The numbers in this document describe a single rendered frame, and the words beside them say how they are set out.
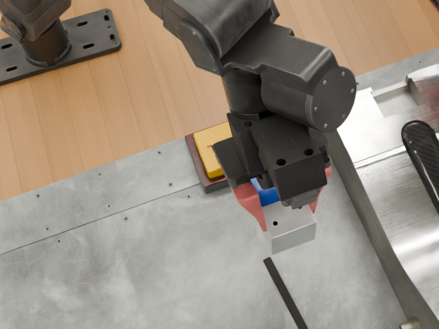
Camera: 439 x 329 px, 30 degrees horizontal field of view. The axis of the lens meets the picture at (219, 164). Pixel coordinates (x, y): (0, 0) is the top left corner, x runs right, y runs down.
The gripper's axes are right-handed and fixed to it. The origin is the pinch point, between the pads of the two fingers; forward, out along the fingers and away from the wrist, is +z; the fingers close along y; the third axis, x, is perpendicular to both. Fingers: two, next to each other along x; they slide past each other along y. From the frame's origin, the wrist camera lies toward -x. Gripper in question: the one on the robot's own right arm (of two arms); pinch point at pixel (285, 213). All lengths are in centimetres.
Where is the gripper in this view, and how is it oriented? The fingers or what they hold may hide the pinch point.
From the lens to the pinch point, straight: 85.1
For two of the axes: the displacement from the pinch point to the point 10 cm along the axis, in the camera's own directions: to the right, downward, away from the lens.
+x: -2.7, -5.3, 8.0
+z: 2.3, 7.7, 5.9
